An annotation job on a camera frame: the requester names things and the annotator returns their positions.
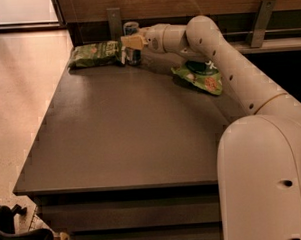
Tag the green pop chips bag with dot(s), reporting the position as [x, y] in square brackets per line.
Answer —
[204, 76]

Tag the green jalapeno chip bag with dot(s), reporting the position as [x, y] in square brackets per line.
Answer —
[97, 54]

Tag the redbull can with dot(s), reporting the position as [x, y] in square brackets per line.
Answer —
[133, 57]

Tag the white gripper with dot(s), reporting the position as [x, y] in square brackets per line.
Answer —
[153, 38]

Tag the right metal bracket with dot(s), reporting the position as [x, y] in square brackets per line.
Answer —
[256, 36]

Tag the left metal bracket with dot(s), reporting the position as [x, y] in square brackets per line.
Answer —
[115, 23]

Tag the metal bracket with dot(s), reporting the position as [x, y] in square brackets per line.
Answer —
[115, 23]
[256, 36]

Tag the grey drawer cabinet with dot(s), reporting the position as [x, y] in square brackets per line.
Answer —
[129, 153]

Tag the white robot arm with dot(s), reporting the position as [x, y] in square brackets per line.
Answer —
[259, 155]

